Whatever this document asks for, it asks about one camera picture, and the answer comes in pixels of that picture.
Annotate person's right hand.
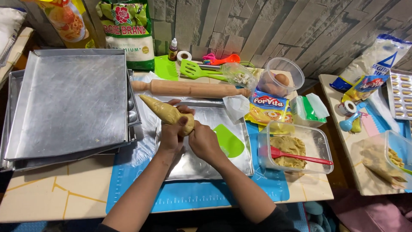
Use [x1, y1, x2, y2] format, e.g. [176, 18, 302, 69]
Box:
[188, 121, 226, 162]

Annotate person's left hand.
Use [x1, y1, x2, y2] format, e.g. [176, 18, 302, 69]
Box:
[157, 99, 195, 153]

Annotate piping bag with beige dough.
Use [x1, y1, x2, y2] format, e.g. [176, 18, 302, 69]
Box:
[139, 94, 195, 136]

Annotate green rounded plastic scraper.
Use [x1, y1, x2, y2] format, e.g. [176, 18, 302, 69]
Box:
[213, 124, 245, 159]

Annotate wooden rolling pin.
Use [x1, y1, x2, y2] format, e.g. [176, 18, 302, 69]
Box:
[132, 79, 252, 98]

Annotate shallow metal baking tray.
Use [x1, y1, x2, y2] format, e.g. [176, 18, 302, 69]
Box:
[155, 101, 255, 182]

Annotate white crumpled paper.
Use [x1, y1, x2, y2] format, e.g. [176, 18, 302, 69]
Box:
[222, 94, 251, 125]

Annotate green slotted spatula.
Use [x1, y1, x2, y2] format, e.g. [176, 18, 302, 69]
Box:
[180, 59, 230, 82]

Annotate dimpled metal mould tray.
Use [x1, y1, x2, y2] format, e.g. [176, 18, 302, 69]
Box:
[126, 69, 142, 127]

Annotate green toothed plastic scraper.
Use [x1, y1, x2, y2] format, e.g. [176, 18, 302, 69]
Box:
[154, 55, 179, 81]

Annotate blue silicone baking mat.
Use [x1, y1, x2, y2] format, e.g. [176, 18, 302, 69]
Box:
[106, 120, 290, 214]

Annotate clear bag of piping nozzles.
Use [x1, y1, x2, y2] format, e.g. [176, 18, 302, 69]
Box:
[222, 63, 259, 91]

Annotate white tape roll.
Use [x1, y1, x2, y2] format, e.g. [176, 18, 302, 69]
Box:
[176, 50, 192, 67]

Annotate colourful measuring spoons set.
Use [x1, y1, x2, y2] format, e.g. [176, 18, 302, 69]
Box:
[202, 53, 241, 66]

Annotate small brown dropper bottle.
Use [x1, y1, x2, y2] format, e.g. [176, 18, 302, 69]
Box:
[168, 38, 178, 61]

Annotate brown egg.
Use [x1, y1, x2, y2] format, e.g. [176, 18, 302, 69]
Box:
[261, 82, 281, 96]
[274, 73, 290, 87]

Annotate beige cookie dough lump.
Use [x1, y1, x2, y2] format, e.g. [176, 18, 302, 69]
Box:
[269, 135, 307, 169]

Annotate red silicone spatula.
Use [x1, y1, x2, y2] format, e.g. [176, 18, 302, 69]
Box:
[259, 146, 334, 166]

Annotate round clear plastic tub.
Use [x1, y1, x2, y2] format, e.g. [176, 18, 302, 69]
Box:
[257, 57, 305, 98]

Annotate green white tissue pack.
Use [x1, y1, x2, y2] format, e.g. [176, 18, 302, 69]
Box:
[289, 93, 330, 128]

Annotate green white sugar bag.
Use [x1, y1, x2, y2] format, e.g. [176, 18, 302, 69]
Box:
[96, 0, 156, 72]

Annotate rectangular clear plastic container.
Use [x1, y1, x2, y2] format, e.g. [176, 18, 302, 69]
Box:
[257, 121, 334, 175]

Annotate large upturned metal baking tray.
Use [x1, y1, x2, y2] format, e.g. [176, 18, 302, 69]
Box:
[5, 48, 130, 161]

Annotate metal baking tray under stack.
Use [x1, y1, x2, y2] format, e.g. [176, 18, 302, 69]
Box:
[0, 69, 137, 172]

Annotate grey blue plush slippers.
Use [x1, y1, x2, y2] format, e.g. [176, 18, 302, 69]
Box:
[303, 201, 336, 232]

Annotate blue measuring spoons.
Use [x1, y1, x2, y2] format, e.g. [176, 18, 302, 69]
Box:
[339, 102, 367, 133]

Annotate printed tape roll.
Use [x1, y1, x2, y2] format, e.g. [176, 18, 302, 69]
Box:
[338, 100, 357, 117]

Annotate yellow food packet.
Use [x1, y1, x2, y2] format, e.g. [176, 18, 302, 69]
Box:
[35, 0, 96, 49]

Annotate pink toothed plastic scraper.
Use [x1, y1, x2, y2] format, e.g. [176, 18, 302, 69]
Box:
[360, 112, 381, 138]

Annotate opened yellow blue margarine packet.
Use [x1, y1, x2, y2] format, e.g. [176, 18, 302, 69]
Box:
[341, 74, 390, 103]

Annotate filled piping bag in container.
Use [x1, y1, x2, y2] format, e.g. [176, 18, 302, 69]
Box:
[362, 144, 409, 188]

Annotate white blue flour bag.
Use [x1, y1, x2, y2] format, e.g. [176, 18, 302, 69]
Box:
[330, 34, 412, 93]

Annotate blue silicone mat with container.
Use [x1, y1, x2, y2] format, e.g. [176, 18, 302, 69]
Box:
[365, 93, 412, 194]

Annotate pink cloth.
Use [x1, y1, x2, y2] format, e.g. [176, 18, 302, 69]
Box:
[328, 189, 412, 232]

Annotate clear container with dough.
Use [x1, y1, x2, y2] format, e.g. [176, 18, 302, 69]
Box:
[361, 130, 412, 191]

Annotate metal tray of shaped cookies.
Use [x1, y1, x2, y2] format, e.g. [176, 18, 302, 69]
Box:
[386, 68, 412, 121]

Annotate green wire whisk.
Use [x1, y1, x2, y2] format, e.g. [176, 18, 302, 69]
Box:
[198, 61, 257, 74]

